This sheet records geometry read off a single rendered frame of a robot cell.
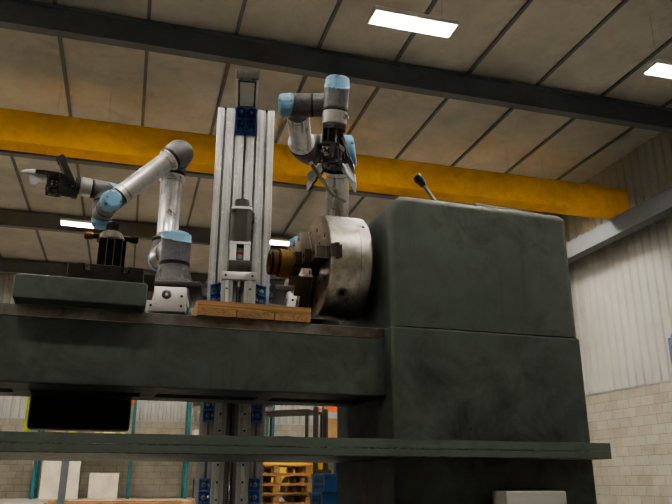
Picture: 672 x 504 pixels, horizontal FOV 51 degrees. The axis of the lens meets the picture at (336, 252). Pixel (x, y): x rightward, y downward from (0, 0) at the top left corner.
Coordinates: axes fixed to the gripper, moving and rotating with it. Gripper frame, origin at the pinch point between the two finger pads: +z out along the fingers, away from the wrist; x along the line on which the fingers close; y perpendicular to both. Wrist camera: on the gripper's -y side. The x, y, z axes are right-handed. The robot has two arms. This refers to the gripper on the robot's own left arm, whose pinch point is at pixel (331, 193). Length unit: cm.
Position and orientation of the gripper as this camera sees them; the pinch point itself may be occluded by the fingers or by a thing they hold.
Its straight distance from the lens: 212.9
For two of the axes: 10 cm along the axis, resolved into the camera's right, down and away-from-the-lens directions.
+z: -0.7, 9.9, -0.9
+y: -3.0, -1.1, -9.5
